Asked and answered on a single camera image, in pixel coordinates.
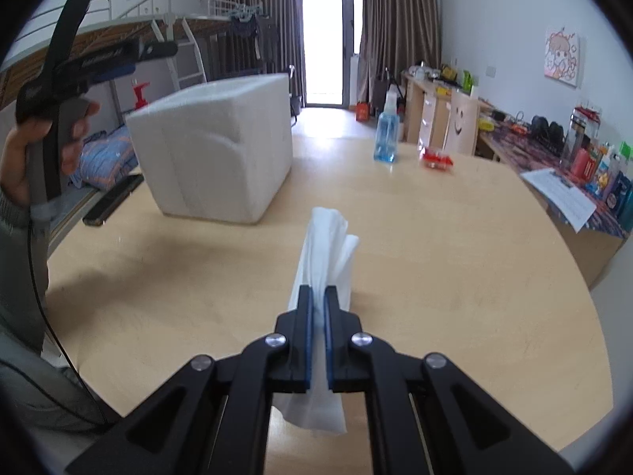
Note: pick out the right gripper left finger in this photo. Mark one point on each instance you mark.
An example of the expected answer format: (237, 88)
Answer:
(212, 415)

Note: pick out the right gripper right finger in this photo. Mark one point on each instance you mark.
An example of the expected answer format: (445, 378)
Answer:
(425, 415)

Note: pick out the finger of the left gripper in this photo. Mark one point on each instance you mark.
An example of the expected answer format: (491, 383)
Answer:
(158, 50)

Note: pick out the white tissue pack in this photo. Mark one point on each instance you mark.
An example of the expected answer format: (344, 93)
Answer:
(326, 259)

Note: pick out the grey jacket forearm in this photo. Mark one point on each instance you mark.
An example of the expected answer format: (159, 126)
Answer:
(41, 394)

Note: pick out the person's left hand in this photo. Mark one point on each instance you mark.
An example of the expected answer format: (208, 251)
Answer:
(16, 153)

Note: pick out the metal bunk bed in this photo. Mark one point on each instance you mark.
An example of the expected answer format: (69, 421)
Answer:
(146, 21)

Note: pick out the blue plaid quilt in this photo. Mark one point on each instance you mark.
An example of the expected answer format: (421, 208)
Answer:
(106, 158)

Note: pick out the left brown curtain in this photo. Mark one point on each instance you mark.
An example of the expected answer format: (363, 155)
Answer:
(275, 40)

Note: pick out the brown curtain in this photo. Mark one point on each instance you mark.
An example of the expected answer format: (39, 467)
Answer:
(275, 40)
(396, 34)

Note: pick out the white styrofoam box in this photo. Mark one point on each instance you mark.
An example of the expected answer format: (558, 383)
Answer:
(218, 151)

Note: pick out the black smartphone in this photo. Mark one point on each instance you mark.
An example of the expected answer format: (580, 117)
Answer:
(111, 200)

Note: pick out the right brown curtain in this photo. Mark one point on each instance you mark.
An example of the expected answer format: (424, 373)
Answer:
(396, 34)

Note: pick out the blue spray bottle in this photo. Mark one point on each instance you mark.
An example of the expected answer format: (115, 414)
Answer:
(386, 135)

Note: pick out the red snack packet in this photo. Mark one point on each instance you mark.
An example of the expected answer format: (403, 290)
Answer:
(436, 159)

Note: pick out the white paper sheet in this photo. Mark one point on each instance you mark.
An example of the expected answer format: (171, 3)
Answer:
(575, 206)

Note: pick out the wooden desk with drawers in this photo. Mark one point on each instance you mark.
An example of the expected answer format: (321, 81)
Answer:
(426, 116)

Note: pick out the patterned cloth desk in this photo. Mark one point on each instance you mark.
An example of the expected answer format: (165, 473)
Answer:
(591, 232)

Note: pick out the wooden smiley chair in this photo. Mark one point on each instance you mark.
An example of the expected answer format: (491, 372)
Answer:
(462, 129)

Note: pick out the clear red-lid bottle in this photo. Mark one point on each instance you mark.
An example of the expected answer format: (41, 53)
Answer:
(583, 129)

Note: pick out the anime girl wall picture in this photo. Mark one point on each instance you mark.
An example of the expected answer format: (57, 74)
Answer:
(561, 56)

